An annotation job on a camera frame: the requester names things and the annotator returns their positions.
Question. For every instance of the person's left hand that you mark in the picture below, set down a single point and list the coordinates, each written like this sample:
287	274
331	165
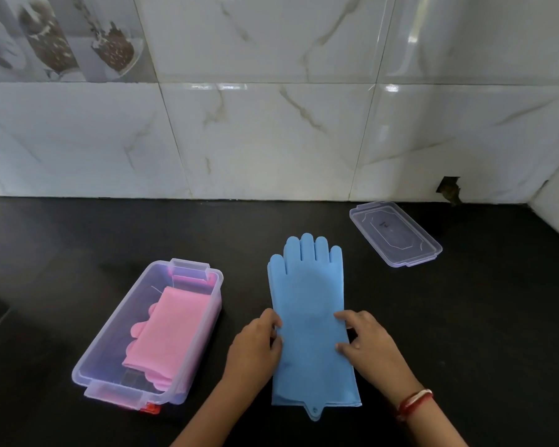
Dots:
254	353

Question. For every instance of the person's right hand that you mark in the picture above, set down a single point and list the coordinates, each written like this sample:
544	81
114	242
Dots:
377	358

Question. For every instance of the transparent plastic lid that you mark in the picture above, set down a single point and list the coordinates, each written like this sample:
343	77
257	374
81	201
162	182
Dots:
396	232

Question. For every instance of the transparent plastic box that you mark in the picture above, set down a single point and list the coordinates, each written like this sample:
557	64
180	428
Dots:
112	339

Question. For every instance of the person's left forearm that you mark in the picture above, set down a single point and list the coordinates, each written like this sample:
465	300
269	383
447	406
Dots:
214	419

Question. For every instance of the dessert picture wall tile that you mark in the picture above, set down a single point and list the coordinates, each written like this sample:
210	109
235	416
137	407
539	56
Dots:
65	41

